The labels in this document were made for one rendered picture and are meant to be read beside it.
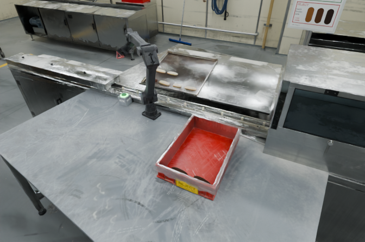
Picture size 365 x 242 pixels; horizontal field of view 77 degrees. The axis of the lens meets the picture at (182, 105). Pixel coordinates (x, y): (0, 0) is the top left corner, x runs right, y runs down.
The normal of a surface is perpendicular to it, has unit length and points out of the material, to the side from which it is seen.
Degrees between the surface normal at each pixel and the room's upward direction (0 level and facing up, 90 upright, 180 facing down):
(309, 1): 90
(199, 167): 0
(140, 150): 0
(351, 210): 90
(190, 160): 0
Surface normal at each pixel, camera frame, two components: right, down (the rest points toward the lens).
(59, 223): -0.01, -0.82
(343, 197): -0.42, 0.52
